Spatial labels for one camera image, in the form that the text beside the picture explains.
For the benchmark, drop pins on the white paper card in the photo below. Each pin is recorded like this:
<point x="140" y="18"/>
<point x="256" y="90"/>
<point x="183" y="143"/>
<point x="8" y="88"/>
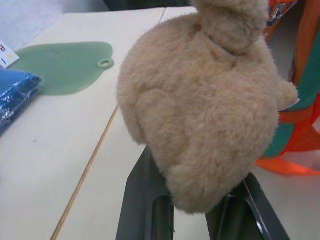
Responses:
<point x="6" y="55"/>

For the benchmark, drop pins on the beige plush toy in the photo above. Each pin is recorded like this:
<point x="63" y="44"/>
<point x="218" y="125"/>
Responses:
<point x="200" y="100"/>

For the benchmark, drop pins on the orange and teal backpack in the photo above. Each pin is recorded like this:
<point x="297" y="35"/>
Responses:
<point x="300" y="100"/>

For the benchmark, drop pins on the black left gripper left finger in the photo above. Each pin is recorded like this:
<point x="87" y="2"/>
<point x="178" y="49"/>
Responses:
<point x="140" y="200"/>

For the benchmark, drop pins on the green silicone mat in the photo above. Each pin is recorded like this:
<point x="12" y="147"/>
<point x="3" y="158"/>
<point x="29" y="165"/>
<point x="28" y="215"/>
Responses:
<point x="67" y="67"/>

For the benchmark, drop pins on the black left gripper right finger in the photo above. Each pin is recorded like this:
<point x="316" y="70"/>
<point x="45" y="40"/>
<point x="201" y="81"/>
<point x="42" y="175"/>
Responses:
<point x="250" y="215"/>

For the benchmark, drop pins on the blue plastic-wrapped package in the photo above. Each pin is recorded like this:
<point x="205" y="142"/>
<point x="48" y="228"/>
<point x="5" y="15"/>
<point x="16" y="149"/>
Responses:
<point x="15" y="92"/>

